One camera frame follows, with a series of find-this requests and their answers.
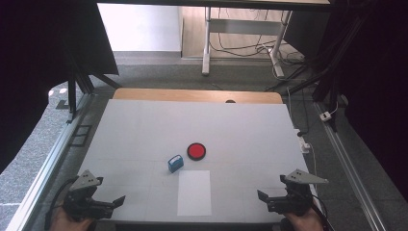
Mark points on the white paper sheet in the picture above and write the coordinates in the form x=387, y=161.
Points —
x=194, y=192

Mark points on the person's left hand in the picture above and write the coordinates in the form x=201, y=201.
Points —
x=69, y=224

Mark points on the black curtain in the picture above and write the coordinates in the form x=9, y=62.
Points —
x=38, y=64
x=378, y=80

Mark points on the blue stamp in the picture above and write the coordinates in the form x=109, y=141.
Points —
x=175, y=164

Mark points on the aluminium rail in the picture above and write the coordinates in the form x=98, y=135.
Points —
x=48, y=163
x=349, y=166

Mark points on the black metal stand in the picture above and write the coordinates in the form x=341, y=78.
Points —
x=324, y=80
x=80, y=80

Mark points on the white table cover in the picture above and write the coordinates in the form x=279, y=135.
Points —
x=144, y=128

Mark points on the person's right hand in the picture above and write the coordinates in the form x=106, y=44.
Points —
x=304, y=223

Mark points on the white metal desk frame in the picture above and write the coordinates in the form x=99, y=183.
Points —
x=243, y=27

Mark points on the round red ink pad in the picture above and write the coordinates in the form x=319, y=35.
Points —
x=196, y=151

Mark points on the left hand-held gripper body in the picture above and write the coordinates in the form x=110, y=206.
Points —
x=80, y=202

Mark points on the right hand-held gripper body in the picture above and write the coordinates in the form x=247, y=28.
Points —
x=296, y=195

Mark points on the wooden table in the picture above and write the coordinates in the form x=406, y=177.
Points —
x=192, y=95

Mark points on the white power strip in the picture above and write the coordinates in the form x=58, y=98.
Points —
x=303, y=142

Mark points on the small white adapter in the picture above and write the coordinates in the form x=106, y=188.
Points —
x=325, y=116

